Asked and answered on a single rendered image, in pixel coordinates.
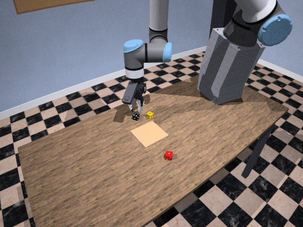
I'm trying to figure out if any red die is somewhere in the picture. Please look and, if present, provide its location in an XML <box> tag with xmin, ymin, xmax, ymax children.
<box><xmin>165</xmin><ymin>151</ymin><xmax>173</xmax><ymax>160</ymax></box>

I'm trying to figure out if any yellow die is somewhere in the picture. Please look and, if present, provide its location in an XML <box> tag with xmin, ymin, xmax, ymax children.
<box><xmin>146</xmin><ymin>112</ymin><xmax>154</xmax><ymax>120</ymax></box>

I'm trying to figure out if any beige flat mat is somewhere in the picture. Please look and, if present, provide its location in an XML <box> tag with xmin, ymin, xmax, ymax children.
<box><xmin>130</xmin><ymin>121</ymin><xmax>168</xmax><ymax>148</ymax></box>

